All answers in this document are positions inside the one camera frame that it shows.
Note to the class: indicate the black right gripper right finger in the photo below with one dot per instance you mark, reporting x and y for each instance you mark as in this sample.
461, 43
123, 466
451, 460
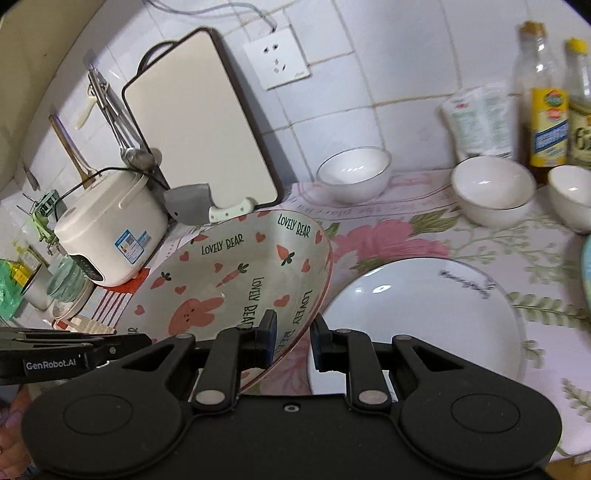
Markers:
351, 353

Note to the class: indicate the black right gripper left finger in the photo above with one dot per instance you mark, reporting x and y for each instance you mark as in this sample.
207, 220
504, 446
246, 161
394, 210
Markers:
221, 362

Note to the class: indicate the pink lovely bear plate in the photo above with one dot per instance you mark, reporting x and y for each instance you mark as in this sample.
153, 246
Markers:
230, 275

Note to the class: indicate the large white Morning Honey plate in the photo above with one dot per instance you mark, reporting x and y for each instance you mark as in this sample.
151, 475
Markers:
446, 303

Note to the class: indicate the small white ribbed bowl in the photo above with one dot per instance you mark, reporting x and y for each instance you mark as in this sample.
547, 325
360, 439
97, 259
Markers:
356, 176

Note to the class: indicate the blue fried egg plate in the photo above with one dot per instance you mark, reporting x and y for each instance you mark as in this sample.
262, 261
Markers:
586, 270

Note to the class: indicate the person's hand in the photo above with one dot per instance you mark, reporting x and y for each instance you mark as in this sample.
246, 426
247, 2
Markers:
15, 458

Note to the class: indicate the white rice cooker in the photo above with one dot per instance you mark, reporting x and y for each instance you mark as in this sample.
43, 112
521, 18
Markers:
113, 228

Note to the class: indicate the hanging metal ladles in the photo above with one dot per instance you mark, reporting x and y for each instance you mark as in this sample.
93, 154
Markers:
133, 156

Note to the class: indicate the cream cutting board dark rim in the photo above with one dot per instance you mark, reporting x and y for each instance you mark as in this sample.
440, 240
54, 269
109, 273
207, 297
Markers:
190, 110

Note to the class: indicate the white plastic salt bag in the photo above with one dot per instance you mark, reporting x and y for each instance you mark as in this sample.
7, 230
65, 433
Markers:
478, 120

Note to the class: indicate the yellow label cooking wine bottle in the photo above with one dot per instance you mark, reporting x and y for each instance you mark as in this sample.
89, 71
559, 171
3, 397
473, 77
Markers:
543, 105

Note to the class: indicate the white vinegar bottle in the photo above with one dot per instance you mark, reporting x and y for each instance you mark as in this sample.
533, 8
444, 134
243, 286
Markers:
577, 85

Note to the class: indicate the cleaver with white handle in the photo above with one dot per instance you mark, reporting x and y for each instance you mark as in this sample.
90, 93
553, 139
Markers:
193, 205

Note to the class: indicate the white wall socket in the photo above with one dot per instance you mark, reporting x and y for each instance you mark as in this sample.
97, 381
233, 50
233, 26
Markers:
277, 59

